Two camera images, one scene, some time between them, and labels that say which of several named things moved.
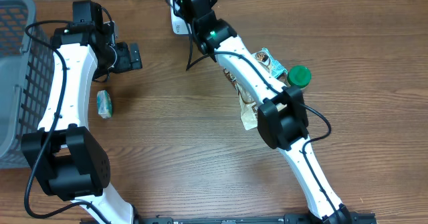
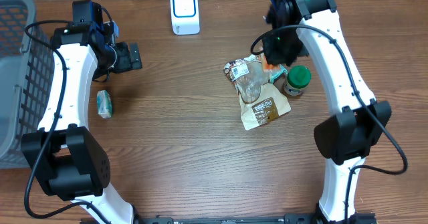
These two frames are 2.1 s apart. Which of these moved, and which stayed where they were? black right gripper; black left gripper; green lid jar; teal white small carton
Moved: black right gripper
Stayed: green lid jar; teal white small carton; black left gripper
